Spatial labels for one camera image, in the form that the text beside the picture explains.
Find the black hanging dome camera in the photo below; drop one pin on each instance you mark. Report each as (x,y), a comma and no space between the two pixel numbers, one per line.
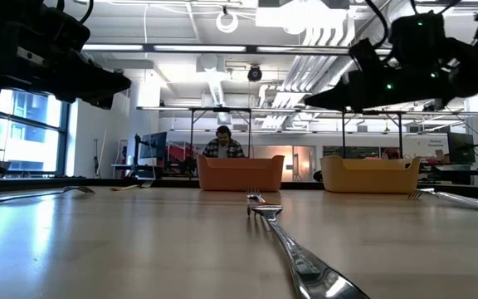
(254,73)

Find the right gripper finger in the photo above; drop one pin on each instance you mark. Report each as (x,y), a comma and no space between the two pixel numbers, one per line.
(342,92)
(342,106)

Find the black aluminium table frame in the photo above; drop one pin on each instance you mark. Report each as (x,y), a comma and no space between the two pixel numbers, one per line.
(172,182)

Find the all-metal silver fork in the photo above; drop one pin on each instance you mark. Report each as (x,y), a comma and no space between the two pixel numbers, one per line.
(305,266)

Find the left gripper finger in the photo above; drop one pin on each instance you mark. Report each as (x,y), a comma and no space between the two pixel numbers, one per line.
(106,76)
(110,92)

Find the large glass window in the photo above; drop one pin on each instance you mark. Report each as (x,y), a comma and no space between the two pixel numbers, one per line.
(35,145)

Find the yellow plastic bin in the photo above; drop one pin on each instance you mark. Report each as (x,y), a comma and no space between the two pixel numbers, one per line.
(369,176)

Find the person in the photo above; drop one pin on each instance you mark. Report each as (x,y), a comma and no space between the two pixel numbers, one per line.
(391,154)
(223,145)

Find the orange plastic bin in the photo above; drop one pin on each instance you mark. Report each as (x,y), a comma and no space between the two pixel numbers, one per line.
(241,174)

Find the black metal stand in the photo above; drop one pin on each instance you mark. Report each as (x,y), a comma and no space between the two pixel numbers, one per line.
(343,137)
(222,109)

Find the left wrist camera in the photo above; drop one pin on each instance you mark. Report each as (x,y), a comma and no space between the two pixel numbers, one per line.
(66,33)

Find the computer monitor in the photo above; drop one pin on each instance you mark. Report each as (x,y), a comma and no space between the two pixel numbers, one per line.
(461,147)
(156,145)

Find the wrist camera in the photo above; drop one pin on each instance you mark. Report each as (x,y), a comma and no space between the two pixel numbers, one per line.
(417,41)
(66,33)

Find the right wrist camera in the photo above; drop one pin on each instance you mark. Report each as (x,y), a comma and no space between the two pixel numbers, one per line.
(417,41)

